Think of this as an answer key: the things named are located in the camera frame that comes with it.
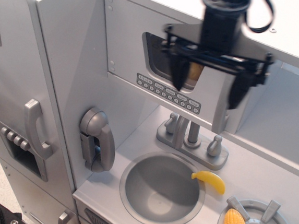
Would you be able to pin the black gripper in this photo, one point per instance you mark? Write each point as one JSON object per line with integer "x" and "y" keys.
{"x": 217, "y": 42}

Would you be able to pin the grey microwave door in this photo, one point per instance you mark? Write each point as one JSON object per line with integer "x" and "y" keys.
{"x": 134, "y": 30}

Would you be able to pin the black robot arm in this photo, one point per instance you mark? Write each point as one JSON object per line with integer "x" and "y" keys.
{"x": 218, "y": 43}

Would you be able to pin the yellow toy potato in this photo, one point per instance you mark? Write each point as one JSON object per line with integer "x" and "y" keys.
{"x": 195, "y": 71}

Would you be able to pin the silver toy faucet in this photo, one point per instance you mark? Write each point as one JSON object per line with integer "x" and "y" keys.
{"x": 183, "y": 135}

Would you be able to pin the yellow toy banana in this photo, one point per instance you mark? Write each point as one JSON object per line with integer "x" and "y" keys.
{"x": 210, "y": 178}

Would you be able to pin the silver round sink bowl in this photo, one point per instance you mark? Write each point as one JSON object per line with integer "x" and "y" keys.
{"x": 157, "y": 188}

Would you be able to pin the silver toy telephone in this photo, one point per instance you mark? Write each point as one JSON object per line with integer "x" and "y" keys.
{"x": 97, "y": 142}

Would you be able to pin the grey toy kitchen cabinet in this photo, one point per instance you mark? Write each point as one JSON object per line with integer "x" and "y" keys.
{"x": 55, "y": 51}

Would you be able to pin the yellow toy corn cob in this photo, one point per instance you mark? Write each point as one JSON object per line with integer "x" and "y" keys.
{"x": 232, "y": 216}

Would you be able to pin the grey ice dispenser panel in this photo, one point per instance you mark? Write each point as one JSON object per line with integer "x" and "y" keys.
{"x": 19, "y": 148}

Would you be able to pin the silver fridge door handle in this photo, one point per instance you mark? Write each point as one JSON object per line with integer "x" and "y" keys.
{"x": 32, "y": 112}

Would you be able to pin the silver lower door handle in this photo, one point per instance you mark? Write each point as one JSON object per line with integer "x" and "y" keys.
{"x": 67, "y": 217}

